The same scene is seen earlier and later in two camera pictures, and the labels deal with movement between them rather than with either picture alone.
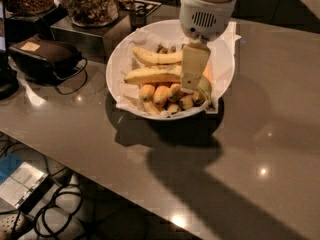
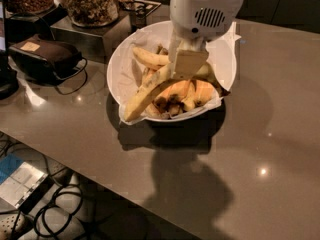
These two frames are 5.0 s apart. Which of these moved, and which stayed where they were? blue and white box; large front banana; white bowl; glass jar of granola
Moved: large front banana
Stayed: white bowl; blue and white box; glass jar of granola
